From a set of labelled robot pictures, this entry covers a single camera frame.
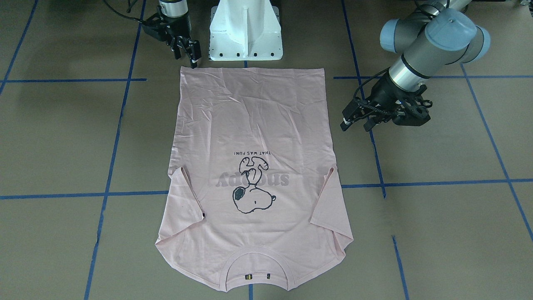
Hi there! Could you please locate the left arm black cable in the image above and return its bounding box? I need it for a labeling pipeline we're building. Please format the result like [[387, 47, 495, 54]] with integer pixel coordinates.
[[352, 67, 392, 105]]

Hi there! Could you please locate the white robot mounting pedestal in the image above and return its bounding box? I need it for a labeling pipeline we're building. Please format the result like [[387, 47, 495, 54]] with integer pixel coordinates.
[[208, 0, 284, 61]]

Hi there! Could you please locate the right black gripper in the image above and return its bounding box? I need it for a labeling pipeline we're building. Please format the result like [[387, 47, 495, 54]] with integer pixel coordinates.
[[159, 15, 202, 69]]

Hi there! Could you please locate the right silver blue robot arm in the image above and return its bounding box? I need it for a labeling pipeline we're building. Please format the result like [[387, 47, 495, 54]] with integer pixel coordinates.
[[158, 0, 202, 69]]

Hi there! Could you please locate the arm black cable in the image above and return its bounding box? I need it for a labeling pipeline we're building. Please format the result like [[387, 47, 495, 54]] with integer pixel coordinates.
[[352, 67, 392, 105], [102, 0, 159, 25]]

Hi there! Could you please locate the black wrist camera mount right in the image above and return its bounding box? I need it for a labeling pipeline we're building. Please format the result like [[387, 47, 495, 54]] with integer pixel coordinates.
[[141, 13, 167, 42]]

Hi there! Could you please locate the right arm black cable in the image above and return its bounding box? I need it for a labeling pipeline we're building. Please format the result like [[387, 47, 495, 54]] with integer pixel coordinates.
[[102, 0, 159, 25]]

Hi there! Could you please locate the pink Snoopy t-shirt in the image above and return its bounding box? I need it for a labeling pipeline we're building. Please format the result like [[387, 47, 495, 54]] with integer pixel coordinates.
[[155, 67, 354, 292]]

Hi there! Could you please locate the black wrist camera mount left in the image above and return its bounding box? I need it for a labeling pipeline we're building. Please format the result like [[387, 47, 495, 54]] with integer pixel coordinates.
[[392, 95, 433, 127]]

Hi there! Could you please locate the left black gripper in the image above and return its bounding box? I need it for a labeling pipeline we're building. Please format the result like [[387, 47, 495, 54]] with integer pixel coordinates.
[[340, 72, 427, 132]]

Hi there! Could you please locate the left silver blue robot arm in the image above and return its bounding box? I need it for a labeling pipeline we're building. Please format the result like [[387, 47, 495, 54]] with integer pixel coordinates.
[[340, 0, 491, 131]]

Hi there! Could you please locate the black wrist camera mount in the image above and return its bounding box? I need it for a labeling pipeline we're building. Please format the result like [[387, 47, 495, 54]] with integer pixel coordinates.
[[141, 13, 167, 42], [392, 95, 433, 127]]

